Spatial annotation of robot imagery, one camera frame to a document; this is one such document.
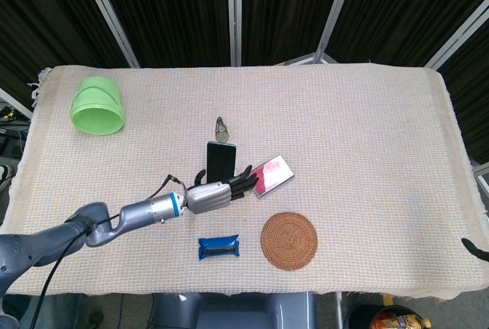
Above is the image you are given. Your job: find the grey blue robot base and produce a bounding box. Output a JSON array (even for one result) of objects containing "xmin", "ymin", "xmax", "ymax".
[{"xmin": 152, "ymin": 292, "xmax": 318, "ymax": 329}]

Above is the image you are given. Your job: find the red card in clear case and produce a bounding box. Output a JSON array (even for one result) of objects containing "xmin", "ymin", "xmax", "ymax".
[{"xmin": 250, "ymin": 155, "xmax": 296, "ymax": 199}]

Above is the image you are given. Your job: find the grey metal screen post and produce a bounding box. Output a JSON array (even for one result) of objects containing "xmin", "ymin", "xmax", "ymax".
[
  {"xmin": 75, "ymin": 0, "xmax": 141, "ymax": 69},
  {"xmin": 315, "ymin": 0, "xmax": 361, "ymax": 63},
  {"xmin": 227, "ymin": 0, "xmax": 244, "ymax": 66},
  {"xmin": 423, "ymin": 0, "xmax": 489, "ymax": 70}
]

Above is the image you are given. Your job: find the orange printed package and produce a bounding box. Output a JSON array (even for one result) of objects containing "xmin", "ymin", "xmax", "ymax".
[{"xmin": 372, "ymin": 304, "xmax": 432, "ymax": 329}]

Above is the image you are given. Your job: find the beige woven tablecloth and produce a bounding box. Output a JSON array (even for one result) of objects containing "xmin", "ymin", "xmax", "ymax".
[{"xmin": 0, "ymin": 63, "xmax": 489, "ymax": 303}]

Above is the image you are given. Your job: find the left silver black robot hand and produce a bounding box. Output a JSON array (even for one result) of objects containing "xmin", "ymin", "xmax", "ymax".
[{"xmin": 186, "ymin": 164, "xmax": 260, "ymax": 216}]

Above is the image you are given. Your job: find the green plastic bucket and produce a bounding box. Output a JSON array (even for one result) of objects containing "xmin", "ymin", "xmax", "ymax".
[{"xmin": 69, "ymin": 76, "xmax": 126, "ymax": 136}]

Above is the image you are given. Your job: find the round woven rattan coaster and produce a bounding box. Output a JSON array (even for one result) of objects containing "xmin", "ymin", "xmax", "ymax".
[{"xmin": 260, "ymin": 211, "xmax": 319, "ymax": 270}]

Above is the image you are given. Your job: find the blue snack packet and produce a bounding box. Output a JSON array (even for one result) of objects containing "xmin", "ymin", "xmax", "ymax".
[{"xmin": 197, "ymin": 234, "xmax": 241, "ymax": 260}]

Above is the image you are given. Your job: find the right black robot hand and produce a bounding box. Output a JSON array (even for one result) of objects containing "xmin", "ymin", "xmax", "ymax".
[{"xmin": 461, "ymin": 237, "xmax": 489, "ymax": 263}]

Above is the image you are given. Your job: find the black smartphone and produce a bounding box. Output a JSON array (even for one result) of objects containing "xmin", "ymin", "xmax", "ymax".
[{"xmin": 206, "ymin": 140, "xmax": 237, "ymax": 185}]

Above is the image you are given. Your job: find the black and white shoe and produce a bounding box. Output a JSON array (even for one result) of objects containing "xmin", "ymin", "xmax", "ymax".
[{"xmin": 0, "ymin": 163, "xmax": 15, "ymax": 189}]

